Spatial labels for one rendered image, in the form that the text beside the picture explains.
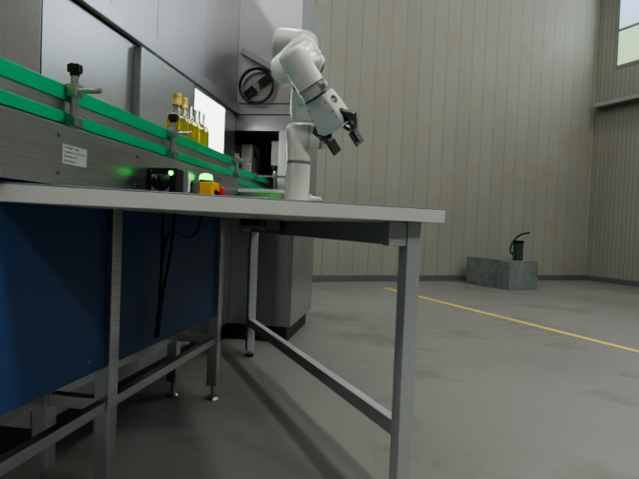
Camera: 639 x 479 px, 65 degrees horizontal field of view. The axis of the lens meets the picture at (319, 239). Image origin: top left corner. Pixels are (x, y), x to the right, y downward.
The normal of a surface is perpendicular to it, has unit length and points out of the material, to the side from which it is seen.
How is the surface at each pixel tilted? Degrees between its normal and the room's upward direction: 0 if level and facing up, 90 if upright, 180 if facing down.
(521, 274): 90
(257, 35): 90
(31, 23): 90
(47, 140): 90
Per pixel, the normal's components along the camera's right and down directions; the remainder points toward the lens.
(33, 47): -0.16, 0.02
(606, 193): -0.92, -0.03
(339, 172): 0.39, 0.04
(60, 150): 0.99, 0.04
